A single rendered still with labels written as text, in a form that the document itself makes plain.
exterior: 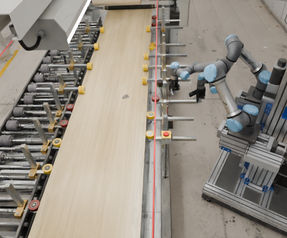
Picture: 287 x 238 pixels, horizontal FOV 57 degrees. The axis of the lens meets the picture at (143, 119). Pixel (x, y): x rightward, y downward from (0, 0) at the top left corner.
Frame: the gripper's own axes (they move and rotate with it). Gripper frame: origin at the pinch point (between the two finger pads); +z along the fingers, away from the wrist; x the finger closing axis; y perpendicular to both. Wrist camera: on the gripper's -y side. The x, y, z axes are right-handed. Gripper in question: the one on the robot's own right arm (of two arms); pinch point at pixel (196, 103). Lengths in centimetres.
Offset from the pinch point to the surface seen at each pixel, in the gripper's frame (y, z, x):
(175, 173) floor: -19, 83, -30
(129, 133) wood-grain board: -65, -7, -50
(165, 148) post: -33, -26, -82
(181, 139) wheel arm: -19, -2, -52
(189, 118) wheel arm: -9.8, -3.0, -26.4
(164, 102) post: -33, -28, -31
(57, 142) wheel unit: -128, -8, -61
